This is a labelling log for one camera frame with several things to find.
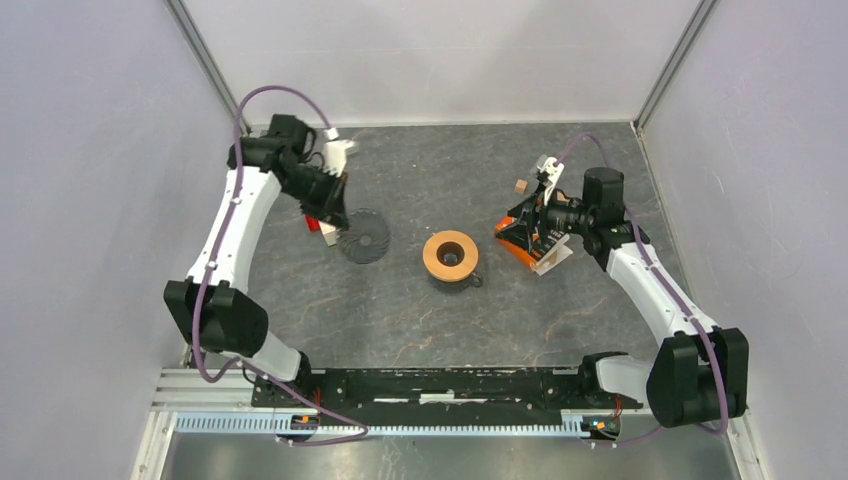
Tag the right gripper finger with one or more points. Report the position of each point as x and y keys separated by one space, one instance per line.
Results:
x=530 y=210
x=519 y=235

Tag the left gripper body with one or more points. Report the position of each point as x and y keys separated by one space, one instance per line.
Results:
x=322 y=190

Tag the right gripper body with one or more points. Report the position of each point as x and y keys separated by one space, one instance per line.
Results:
x=550 y=221

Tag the glass cone dripper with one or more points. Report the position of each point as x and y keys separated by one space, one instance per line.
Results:
x=367 y=238

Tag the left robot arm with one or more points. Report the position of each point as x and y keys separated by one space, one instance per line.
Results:
x=211 y=306

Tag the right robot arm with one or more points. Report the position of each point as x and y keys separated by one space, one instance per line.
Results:
x=700 y=373

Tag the coffee filter box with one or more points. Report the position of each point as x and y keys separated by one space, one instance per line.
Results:
x=546 y=255

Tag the glass coffee server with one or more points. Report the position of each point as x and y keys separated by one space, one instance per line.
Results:
x=451 y=282

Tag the multicoloured block stack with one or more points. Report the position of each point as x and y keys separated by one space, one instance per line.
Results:
x=329 y=234

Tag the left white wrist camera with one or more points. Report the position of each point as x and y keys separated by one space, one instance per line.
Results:
x=335 y=152

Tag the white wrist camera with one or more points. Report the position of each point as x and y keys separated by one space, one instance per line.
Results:
x=548 y=171
x=335 y=152

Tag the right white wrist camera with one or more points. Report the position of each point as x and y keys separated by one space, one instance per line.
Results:
x=548 y=171

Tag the aluminium frame rail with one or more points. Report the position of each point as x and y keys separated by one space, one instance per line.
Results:
x=187 y=388

